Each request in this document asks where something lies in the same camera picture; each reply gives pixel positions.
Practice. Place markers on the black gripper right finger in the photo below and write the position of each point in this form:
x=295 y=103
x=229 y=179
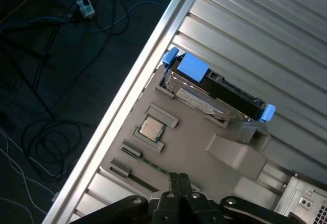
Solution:
x=196 y=208

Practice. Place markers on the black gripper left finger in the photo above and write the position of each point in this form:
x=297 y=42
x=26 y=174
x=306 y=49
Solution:
x=166 y=208

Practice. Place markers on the hard disk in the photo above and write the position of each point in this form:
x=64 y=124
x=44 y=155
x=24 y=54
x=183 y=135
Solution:
x=191 y=67

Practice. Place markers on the dark green RAM stick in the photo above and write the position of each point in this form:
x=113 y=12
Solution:
x=144 y=183

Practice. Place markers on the grey parts rack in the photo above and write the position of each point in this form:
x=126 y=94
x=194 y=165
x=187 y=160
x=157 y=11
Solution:
x=194 y=142

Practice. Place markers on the silver CPU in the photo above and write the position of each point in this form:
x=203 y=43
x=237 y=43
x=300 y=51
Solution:
x=152 y=128

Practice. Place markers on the black open PC case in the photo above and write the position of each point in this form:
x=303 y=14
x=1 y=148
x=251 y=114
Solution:
x=301 y=201

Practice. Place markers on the black floor stand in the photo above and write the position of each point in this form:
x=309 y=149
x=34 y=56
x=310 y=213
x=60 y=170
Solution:
x=15 y=26

